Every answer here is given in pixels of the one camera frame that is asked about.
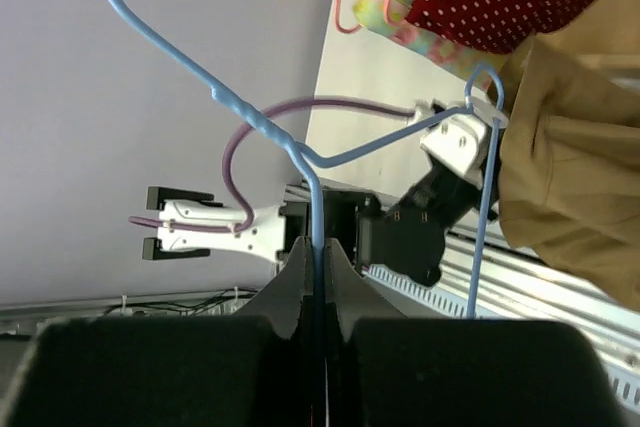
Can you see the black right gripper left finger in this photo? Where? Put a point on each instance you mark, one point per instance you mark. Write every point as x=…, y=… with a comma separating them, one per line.
x=249, y=368

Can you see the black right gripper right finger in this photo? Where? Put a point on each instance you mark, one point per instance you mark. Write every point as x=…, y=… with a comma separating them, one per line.
x=388, y=369

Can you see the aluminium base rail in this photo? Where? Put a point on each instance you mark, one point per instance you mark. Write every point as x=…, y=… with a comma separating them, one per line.
x=513, y=284

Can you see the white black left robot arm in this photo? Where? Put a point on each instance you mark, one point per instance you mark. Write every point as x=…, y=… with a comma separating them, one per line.
x=408, y=237

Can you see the tan brown skirt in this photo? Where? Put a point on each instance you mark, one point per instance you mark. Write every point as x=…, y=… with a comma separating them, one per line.
x=569, y=177

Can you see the pastel floral skirt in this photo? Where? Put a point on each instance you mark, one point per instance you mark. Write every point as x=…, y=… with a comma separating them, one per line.
x=410, y=25

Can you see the blue wire hanger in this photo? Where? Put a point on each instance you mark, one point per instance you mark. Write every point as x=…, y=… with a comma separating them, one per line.
x=306, y=160

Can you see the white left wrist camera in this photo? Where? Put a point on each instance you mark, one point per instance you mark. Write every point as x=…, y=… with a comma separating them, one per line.
x=461, y=141

